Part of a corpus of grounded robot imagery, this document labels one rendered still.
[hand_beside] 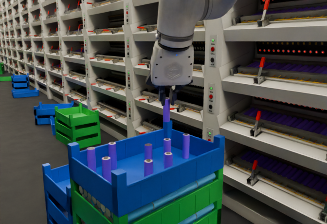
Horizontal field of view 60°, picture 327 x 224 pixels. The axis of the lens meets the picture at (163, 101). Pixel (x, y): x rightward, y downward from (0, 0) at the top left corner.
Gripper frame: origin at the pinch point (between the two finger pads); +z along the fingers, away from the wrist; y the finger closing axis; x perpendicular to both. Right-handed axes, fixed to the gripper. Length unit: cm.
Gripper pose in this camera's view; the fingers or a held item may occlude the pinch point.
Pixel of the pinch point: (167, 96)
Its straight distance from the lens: 74.4
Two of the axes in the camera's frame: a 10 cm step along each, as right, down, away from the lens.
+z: -0.9, 8.0, 6.0
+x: -1.9, -6.0, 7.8
